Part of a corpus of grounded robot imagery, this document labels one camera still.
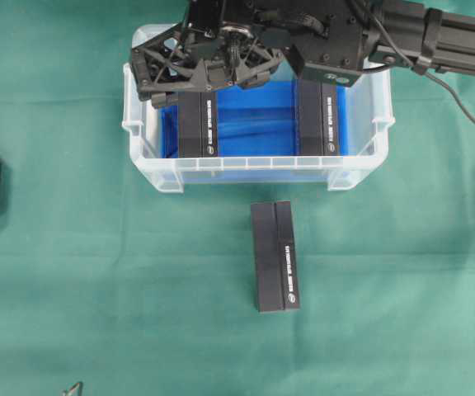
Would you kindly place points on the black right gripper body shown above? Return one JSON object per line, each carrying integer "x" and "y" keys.
{"x": 187, "y": 59}

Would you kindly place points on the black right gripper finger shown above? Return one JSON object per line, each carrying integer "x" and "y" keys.
{"x": 164, "y": 99}
{"x": 250, "y": 84}

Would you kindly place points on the black realsense box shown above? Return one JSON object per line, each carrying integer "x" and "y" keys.
{"x": 319, "y": 108}
{"x": 198, "y": 125}
{"x": 277, "y": 283}

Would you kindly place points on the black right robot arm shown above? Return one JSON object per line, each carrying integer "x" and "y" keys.
{"x": 367, "y": 36}

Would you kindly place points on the clear plastic storage case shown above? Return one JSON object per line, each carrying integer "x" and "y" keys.
{"x": 369, "y": 114}

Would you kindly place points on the blue cloth liner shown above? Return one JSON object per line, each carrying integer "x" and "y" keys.
{"x": 260, "y": 122}

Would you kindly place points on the left gripper tip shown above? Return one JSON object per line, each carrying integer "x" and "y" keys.
{"x": 74, "y": 390}

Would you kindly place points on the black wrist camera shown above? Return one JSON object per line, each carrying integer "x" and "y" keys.
{"x": 325, "y": 74}

